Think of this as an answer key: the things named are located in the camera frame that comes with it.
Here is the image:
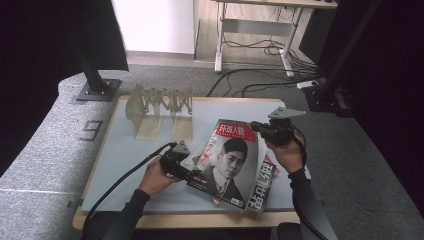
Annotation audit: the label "red brown magazine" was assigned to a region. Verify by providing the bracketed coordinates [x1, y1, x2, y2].
[264, 154, 281, 177]

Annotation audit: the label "black metal stand with base plate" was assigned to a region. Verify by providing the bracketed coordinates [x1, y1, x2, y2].
[68, 33, 123, 103]

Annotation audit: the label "tangle of black cables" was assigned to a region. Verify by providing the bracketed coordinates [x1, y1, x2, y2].
[222, 34, 329, 76]

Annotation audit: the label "wooden table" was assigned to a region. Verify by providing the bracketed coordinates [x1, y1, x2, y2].
[72, 95, 303, 231]

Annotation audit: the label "hand-held gripper cable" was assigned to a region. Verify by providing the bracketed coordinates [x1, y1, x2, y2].
[83, 142, 177, 231]
[289, 128, 331, 240]

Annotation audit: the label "white power strip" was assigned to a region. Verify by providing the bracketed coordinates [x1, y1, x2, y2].
[296, 79, 320, 90]

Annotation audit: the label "light grey table mat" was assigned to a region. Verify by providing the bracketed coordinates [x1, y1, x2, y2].
[80, 99, 312, 213]

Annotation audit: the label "beige expandable book rack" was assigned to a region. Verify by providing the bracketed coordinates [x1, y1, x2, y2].
[124, 83, 194, 143]

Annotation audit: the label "black curtain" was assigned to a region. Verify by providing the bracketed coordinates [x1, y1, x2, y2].
[299, 0, 424, 218]
[0, 0, 130, 178]

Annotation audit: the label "right hand-held gripper cable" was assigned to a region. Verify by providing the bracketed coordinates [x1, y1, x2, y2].
[289, 128, 331, 240]

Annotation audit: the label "left hand-held gripper cable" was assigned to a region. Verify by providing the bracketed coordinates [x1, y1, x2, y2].
[83, 142, 177, 231]

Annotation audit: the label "person's right hand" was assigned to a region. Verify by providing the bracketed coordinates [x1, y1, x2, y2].
[264, 133, 306, 175]

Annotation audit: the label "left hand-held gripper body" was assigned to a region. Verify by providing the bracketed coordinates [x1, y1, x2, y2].
[159, 139, 194, 181]

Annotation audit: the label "dark blue magazine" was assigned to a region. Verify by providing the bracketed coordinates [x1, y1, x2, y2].
[244, 159, 277, 213]

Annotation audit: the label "white desk frame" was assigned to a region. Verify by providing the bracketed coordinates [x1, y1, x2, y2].
[213, 0, 338, 78]

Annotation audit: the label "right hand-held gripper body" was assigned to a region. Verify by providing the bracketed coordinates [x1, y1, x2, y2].
[263, 105, 307, 147]

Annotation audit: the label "person's left hand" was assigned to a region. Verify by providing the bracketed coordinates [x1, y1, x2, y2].
[138, 155, 181, 197]

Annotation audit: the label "portrait magazine with red band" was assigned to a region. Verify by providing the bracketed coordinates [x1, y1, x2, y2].
[186, 118, 259, 210]

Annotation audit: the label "long black floor cable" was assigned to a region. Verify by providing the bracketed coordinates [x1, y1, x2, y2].
[206, 67, 321, 98]

